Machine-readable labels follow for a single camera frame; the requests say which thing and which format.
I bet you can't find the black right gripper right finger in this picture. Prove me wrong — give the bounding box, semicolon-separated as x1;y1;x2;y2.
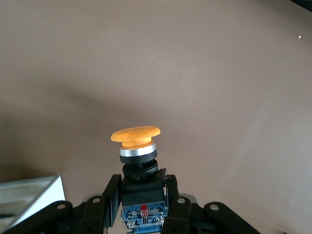
162;174;263;234

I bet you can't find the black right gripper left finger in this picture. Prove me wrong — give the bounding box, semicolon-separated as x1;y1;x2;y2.
0;174;122;234

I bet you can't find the orange mushroom push button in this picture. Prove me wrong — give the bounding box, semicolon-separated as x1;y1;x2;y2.
110;125;169;232

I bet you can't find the white drawer cabinet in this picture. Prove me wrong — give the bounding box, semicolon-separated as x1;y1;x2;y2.
0;174;66;231

